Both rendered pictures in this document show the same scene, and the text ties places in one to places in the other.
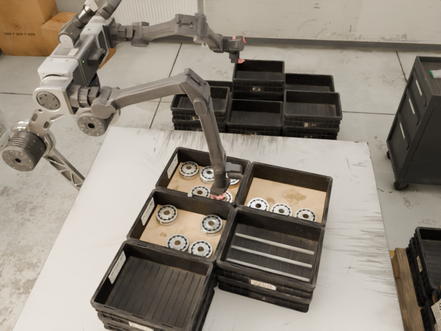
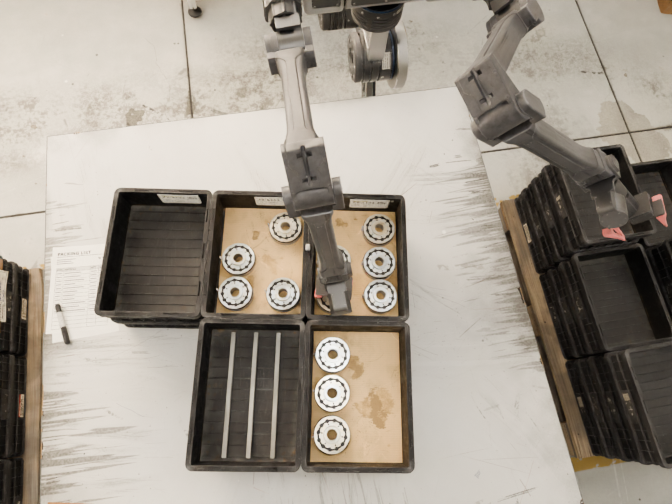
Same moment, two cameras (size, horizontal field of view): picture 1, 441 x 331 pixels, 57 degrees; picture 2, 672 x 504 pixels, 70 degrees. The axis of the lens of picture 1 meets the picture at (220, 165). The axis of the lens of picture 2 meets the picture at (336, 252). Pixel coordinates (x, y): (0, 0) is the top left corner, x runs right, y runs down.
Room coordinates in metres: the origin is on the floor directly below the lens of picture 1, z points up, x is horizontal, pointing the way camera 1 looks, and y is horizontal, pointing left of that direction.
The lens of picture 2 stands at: (1.11, -0.30, 2.30)
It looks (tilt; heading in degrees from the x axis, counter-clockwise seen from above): 72 degrees down; 66
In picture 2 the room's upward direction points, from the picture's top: 6 degrees clockwise
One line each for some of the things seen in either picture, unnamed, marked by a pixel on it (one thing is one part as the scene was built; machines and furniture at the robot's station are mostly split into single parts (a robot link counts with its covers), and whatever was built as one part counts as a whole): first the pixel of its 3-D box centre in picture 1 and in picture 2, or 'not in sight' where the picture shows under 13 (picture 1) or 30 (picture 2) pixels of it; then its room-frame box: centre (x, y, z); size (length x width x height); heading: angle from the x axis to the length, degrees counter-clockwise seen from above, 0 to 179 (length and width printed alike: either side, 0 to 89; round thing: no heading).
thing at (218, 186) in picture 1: (220, 181); (334, 283); (1.25, 0.00, 0.98); 0.10 x 0.07 x 0.07; 156
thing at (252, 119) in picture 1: (254, 129); (600, 304); (2.38, -0.27, 0.31); 0.40 x 0.30 x 0.34; 81
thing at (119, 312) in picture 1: (153, 284); (156, 250); (0.79, 0.28, 0.92); 0.40 x 0.30 x 0.02; 71
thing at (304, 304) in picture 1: (269, 265); not in sight; (0.94, -0.20, 0.76); 0.40 x 0.30 x 0.12; 71
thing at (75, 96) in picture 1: (80, 96); (283, 9); (1.29, 0.52, 1.45); 0.09 x 0.08 x 0.12; 171
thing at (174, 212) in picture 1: (167, 213); (285, 227); (1.17, 0.26, 0.86); 0.10 x 0.10 x 0.01
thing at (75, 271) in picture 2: not in sight; (81, 289); (0.47, 0.31, 0.70); 0.33 x 0.23 x 0.01; 81
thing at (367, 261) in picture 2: (209, 173); (379, 262); (1.42, 0.06, 0.86); 0.10 x 0.10 x 0.01
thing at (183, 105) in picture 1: (202, 121); (576, 213); (2.44, 0.13, 0.37); 0.40 x 0.30 x 0.45; 81
